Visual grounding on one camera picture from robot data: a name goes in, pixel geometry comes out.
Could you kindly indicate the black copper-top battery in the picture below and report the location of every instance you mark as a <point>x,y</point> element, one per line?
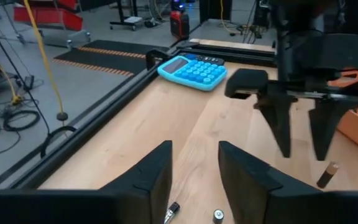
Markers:
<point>327,175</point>

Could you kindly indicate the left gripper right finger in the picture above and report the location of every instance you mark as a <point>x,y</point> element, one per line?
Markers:
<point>247,186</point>

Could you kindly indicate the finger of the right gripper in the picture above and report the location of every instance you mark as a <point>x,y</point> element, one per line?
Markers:
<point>278,124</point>
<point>323,130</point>

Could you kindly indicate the silver black-tipped battery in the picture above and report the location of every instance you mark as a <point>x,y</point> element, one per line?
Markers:
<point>171,213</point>

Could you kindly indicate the blue calculator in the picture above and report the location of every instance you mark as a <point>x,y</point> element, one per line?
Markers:
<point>194,73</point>

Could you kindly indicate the black arched bracket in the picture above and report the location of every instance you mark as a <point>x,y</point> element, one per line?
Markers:
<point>149,54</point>

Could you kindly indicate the red black machine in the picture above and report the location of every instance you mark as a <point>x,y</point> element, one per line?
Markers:
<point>179,25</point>

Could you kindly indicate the black stand with white base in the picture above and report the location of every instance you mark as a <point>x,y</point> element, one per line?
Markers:
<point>134,20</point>

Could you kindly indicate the small black floor puck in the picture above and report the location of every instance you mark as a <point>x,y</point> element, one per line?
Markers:
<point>62,116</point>

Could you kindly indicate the small silver battery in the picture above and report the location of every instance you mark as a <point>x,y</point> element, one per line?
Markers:
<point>218,216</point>

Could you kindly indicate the grey metal platform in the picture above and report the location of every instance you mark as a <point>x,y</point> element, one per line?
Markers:
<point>70,37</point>

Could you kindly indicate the black aluminium table frame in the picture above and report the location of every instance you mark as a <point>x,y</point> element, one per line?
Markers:
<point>104,116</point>

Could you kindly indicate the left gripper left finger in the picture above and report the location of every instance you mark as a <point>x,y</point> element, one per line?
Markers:
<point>154,174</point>

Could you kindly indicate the black power adapter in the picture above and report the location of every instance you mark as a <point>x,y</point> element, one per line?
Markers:
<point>29,82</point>

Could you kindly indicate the black pillar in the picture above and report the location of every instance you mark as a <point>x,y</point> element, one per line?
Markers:
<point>214,9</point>

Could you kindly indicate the red metal rack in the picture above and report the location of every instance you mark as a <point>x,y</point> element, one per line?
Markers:
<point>48,15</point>

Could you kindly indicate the black orange-striped floor mat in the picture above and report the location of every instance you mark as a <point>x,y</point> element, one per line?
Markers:
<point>120,46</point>
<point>104,62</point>

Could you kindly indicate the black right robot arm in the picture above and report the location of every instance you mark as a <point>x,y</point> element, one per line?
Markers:
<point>306,15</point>

